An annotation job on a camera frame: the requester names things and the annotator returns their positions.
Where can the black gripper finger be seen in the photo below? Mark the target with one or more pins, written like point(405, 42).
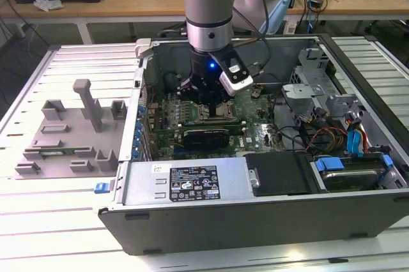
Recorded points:
point(190, 91)
point(215, 109)

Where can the CPU socket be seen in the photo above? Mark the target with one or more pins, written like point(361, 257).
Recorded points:
point(202, 113)

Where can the white-latched RAM slot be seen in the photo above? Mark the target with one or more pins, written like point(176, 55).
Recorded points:
point(198, 122)
point(234, 130)

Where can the black graphics card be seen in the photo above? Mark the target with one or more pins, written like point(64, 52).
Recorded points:
point(206, 139)

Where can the round coin cell battery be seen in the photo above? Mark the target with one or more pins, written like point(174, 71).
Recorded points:
point(255, 94)

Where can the green motherboard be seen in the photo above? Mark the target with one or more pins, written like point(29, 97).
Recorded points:
point(259, 115)

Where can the grey case release latch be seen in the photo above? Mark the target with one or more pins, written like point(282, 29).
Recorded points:
point(142, 47)

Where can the black disk bay cover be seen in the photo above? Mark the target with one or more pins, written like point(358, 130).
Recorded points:
point(278, 173)

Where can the grey metal drive cage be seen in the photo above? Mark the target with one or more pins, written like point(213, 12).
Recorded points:
point(303, 93)

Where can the silver power supply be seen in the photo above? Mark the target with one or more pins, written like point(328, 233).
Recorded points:
point(143, 185)

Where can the grey parts rack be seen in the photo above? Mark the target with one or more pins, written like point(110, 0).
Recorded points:
point(76, 144)

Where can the open black PC case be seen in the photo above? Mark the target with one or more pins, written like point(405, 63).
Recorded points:
point(255, 230)

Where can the small blue plastic clip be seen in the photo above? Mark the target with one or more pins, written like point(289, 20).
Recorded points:
point(101, 187)

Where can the small black adapter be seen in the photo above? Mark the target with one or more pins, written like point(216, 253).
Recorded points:
point(316, 2)

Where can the green RAM stick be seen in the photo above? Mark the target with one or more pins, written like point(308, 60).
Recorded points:
point(60, 153)

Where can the hard disk in blue carrier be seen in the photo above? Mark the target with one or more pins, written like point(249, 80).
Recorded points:
point(351, 181)

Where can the crumpled white paper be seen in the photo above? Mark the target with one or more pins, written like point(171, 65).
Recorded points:
point(48, 3)

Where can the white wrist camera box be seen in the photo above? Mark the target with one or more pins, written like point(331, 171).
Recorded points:
point(238, 85)

